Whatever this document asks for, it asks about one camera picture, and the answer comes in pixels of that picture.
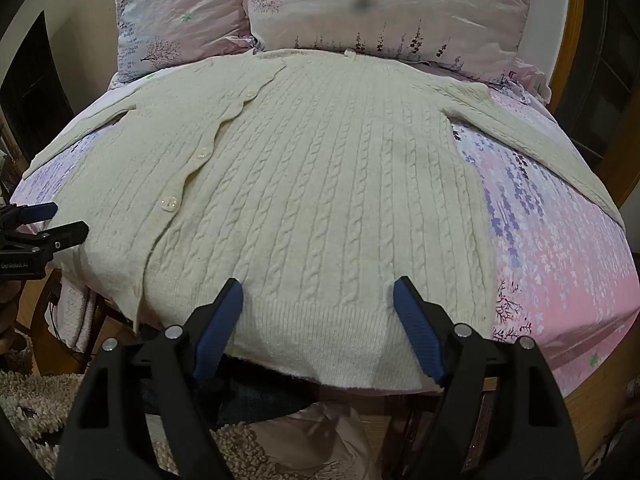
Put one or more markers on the small pink floral pillow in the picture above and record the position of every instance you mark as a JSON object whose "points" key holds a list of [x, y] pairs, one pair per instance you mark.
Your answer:
{"points": [[180, 15]]}

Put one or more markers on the pink satin cloth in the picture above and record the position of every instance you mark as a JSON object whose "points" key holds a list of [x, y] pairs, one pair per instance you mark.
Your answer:
{"points": [[310, 440]]}

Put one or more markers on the shaggy beige rug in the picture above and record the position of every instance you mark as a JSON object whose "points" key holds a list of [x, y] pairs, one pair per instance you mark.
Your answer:
{"points": [[35, 410]]}

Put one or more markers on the white knit blanket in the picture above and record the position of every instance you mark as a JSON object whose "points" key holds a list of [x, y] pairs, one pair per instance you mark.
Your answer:
{"points": [[75, 310]]}

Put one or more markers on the wooden bed frame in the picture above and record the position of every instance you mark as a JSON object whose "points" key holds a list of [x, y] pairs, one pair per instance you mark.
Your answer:
{"points": [[590, 410]]}

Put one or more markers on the dark furniture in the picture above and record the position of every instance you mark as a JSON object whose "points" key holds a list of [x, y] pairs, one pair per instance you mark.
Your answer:
{"points": [[30, 90]]}

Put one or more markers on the large pink floral pillow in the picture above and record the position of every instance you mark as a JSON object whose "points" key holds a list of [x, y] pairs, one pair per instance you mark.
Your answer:
{"points": [[400, 0]]}

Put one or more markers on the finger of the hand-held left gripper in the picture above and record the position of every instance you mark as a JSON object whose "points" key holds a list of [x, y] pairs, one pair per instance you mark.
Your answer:
{"points": [[65, 235], [42, 211]]}

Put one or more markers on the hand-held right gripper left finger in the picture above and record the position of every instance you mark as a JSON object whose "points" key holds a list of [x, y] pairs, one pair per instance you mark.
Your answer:
{"points": [[215, 340]]}

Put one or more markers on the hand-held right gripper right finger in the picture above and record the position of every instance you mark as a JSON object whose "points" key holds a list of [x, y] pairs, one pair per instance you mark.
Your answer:
{"points": [[417, 330]]}

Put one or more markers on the pink floral bed sheet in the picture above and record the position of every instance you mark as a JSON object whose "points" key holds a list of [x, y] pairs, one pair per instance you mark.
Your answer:
{"points": [[550, 260]]}

